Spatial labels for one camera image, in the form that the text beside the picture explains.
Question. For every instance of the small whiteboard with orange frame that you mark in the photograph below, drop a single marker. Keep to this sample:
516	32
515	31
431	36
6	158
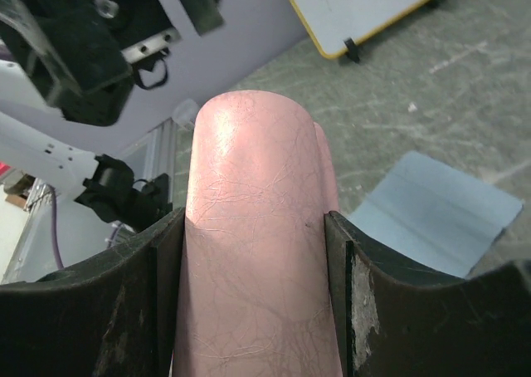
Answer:
337	27

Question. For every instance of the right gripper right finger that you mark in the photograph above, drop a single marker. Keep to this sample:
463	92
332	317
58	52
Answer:
396	317

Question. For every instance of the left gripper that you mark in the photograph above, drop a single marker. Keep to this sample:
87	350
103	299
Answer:
73	61

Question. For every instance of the light blue cleaning cloth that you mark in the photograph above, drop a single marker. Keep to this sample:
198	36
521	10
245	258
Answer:
436	215

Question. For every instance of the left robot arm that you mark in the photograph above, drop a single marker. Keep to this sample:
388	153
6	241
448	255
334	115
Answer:
98	181

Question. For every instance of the pink glasses case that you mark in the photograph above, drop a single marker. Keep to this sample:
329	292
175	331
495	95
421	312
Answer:
253	294

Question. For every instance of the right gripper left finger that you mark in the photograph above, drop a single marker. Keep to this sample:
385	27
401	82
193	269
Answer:
114	314

